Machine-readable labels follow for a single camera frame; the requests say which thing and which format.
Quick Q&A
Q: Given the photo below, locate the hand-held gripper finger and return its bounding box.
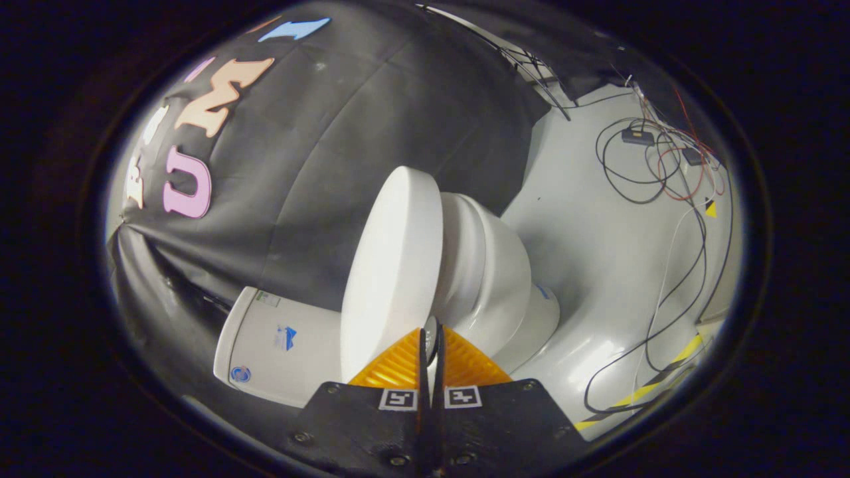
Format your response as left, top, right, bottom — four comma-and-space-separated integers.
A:
430, 324, 588, 478
292, 327, 429, 478

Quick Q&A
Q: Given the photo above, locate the white toilet lid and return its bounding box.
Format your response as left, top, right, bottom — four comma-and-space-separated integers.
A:
340, 166, 444, 384

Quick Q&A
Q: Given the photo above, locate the white ceramic toilet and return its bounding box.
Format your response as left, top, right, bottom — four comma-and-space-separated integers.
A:
212, 191, 560, 409

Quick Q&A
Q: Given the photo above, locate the yellow black floor tape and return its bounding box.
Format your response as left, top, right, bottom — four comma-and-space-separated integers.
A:
574, 332, 705, 432

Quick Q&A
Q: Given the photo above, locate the black backdrop cloth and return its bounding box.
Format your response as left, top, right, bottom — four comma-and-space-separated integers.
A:
105, 0, 671, 439

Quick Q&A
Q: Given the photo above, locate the black tripod stand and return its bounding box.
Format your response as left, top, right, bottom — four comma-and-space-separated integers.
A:
418, 5, 572, 121

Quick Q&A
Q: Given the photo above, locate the thin white cable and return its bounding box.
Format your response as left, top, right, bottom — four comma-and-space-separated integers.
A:
647, 206, 698, 372

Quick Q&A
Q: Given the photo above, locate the long black floor cable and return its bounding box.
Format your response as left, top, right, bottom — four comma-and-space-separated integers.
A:
584, 118, 734, 416

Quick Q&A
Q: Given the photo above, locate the thin red cable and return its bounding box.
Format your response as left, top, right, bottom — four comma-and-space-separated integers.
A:
647, 80, 721, 203

